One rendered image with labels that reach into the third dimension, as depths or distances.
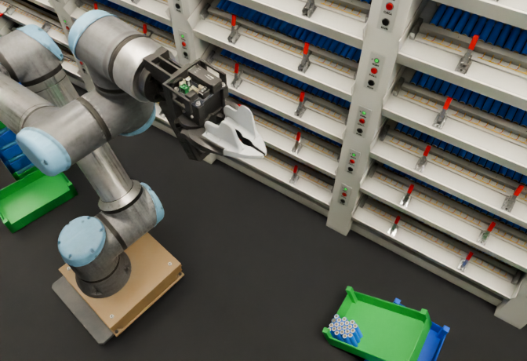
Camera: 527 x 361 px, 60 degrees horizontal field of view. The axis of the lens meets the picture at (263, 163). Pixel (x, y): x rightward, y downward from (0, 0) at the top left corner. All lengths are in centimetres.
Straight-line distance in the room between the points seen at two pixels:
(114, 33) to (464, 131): 96
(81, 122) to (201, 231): 121
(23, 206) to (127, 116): 146
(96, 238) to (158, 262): 31
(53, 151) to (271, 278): 120
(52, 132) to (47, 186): 147
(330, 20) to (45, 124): 81
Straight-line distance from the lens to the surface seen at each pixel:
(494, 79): 123
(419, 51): 125
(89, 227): 153
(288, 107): 159
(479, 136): 136
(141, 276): 171
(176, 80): 64
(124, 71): 70
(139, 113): 84
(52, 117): 82
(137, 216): 154
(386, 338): 170
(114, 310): 169
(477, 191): 150
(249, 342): 174
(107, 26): 76
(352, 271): 187
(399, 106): 137
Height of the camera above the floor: 165
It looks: 51 degrees down
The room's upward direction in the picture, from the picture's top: straight up
